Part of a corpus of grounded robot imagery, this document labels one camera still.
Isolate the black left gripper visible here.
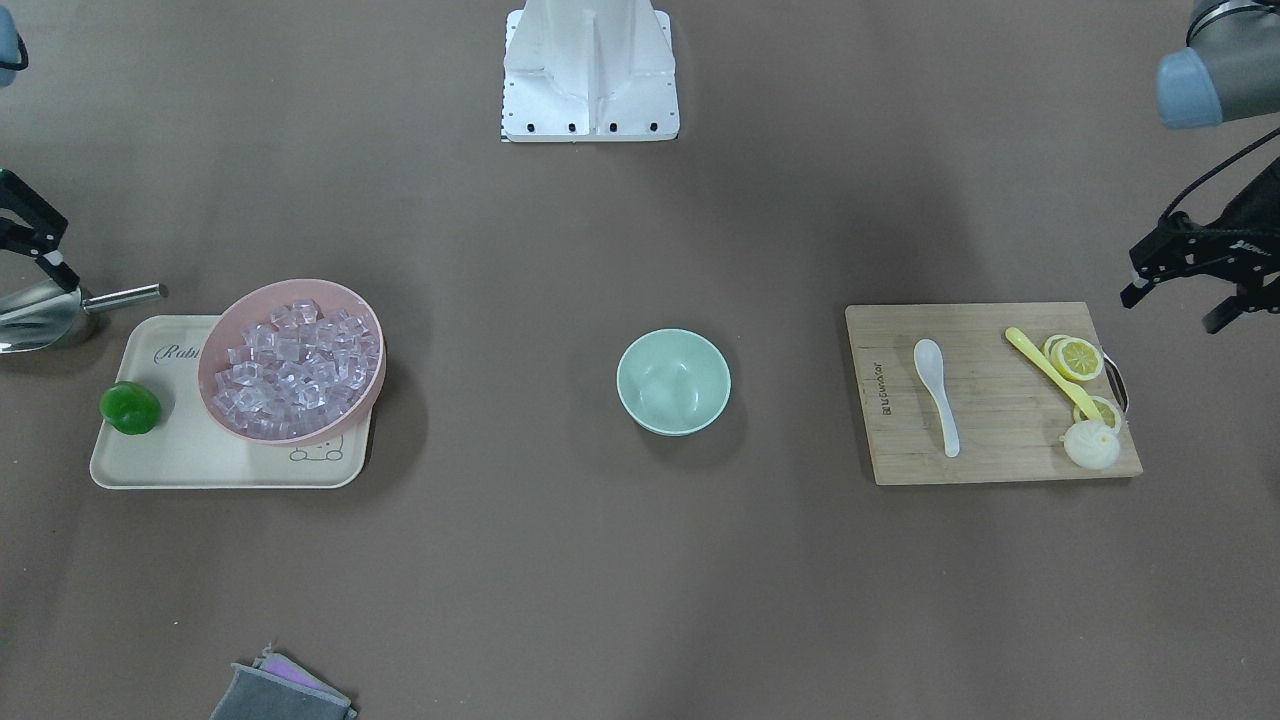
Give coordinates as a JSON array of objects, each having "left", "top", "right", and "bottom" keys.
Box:
[{"left": 1120, "top": 158, "right": 1279, "bottom": 334}]

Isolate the white ceramic spoon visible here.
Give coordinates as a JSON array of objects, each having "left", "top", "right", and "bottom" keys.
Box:
[{"left": 913, "top": 338, "right": 961, "bottom": 457}]

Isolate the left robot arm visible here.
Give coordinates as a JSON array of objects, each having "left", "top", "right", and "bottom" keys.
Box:
[{"left": 1120, "top": 1, "right": 1279, "bottom": 334}]

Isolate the stainless steel ice scoop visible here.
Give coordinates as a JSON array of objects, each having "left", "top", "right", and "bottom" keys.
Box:
[{"left": 1, "top": 281, "right": 169, "bottom": 354}]

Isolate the pile of clear ice cubes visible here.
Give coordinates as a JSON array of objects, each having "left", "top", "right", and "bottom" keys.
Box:
[{"left": 202, "top": 297, "right": 383, "bottom": 443}]

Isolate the pink bowl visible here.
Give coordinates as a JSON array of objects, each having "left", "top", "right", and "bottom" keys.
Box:
[{"left": 196, "top": 279, "right": 387, "bottom": 446}]

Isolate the mint green bowl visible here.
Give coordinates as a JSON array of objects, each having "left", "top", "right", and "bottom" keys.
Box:
[{"left": 614, "top": 328, "right": 733, "bottom": 437}]

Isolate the lemon slices stack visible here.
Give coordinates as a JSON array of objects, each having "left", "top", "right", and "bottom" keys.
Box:
[{"left": 1042, "top": 334, "right": 1105, "bottom": 383}]

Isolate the green lime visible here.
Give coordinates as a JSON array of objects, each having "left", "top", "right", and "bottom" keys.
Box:
[{"left": 99, "top": 380, "right": 163, "bottom": 436}]

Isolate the bamboo cutting board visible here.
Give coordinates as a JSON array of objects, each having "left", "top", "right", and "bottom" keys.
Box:
[{"left": 844, "top": 301, "right": 1143, "bottom": 486}]

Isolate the cream plastic tray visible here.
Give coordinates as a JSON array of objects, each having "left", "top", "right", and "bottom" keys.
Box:
[{"left": 90, "top": 315, "right": 372, "bottom": 489}]

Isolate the grey folded cloth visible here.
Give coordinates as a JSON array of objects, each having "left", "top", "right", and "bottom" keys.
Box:
[{"left": 210, "top": 647, "right": 358, "bottom": 719}]

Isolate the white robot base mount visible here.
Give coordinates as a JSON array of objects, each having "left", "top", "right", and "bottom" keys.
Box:
[{"left": 500, "top": 1, "right": 681, "bottom": 143}]

